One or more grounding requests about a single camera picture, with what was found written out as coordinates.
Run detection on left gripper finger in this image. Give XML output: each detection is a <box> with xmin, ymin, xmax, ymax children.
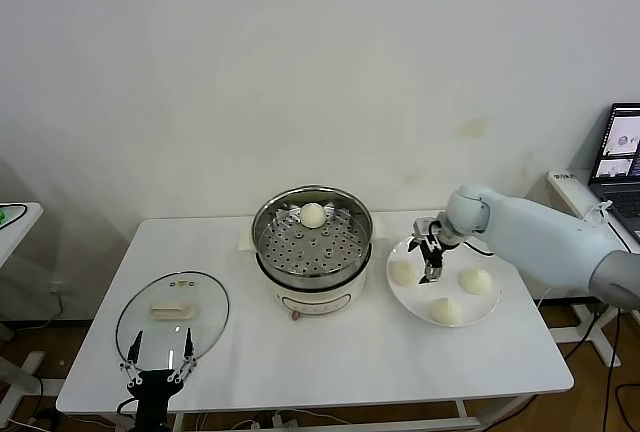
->
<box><xmin>168</xmin><ymin>326</ymin><xmax>199</xmax><ymax>384</ymax></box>
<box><xmin>118</xmin><ymin>330</ymin><xmax>145</xmax><ymax>389</ymax></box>

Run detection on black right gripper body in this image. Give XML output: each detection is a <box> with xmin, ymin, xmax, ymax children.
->
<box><xmin>418</xmin><ymin>224</ymin><xmax>451</xmax><ymax>267</ymax></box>

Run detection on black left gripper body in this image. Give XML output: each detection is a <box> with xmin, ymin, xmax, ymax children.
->
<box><xmin>125</xmin><ymin>370</ymin><xmax>182</xmax><ymax>418</ymax></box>

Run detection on white steamed baozi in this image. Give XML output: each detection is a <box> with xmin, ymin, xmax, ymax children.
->
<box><xmin>458</xmin><ymin>267</ymin><xmax>493</xmax><ymax>296</ymax></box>
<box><xmin>299</xmin><ymin>201</ymin><xmax>327</xmax><ymax>229</ymax></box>
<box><xmin>389</xmin><ymin>260</ymin><xmax>419</xmax><ymax>287</ymax></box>
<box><xmin>429</xmin><ymin>296</ymin><xmax>462</xmax><ymax>326</ymax></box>

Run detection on glass lid with cream handle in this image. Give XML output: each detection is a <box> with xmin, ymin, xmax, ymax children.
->
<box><xmin>115</xmin><ymin>270</ymin><xmax>231</xmax><ymax>369</ymax></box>

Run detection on perforated steel steamer basket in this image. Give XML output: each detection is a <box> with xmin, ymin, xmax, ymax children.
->
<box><xmin>251</xmin><ymin>184</ymin><xmax>374</xmax><ymax>289</ymax></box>

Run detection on white round plate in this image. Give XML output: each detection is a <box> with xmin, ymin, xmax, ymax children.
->
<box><xmin>385</xmin><ymin>233</ymin><xmax>501</xmax><ymax>327</ymax></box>

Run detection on cream electric cooking pot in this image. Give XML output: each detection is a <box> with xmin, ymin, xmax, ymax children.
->
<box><xmin>237</xmin><ymin>216</ymin><xmax>389</xmax><ymax>323</ymax></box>

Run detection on white side table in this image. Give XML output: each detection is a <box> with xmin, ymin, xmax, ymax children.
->
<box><xmin>544</xmin><ymin>169</ymin><xmax>640</xmax><ymax>368</ymax></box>
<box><xmin>0</xmin><ymin>201</ymin><xmax>45</xmax><ymax>403</ymax></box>

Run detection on dark grey open laptop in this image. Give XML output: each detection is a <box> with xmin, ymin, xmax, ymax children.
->
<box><xmin>587</xmin><ymin>103</ymin><xmax>640</xmax><ymax>246</ymax></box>

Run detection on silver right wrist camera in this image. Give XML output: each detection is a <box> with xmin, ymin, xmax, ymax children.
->
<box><xmin>412</xmin><ymin>218</ymin><xmax>441</xmax><ymax>239</ymax></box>

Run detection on white table frame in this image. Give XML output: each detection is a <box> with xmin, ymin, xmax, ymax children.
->
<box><xmin>169</xmin><ymin>399</ymin><xmax>484</xmax><ymax>432</ymax></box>

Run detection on white charger cable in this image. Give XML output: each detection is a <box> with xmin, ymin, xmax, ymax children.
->
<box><xmin>535</xmin><ymin>200</ymin><xmax>614</xmax><ymax>309</ymax></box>

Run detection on black cable with adapter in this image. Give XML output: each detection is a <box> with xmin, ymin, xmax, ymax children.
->
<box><xmin>559</xmin><ymin>219</ymin><xmax>634</xmax><ymax>373</ymax></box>

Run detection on black hanging floor cable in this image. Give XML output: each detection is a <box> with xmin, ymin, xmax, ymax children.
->
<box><xmin>602</xmin><ymin>309</ymin><xmax>640</xmax><ymax>432</ymax></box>

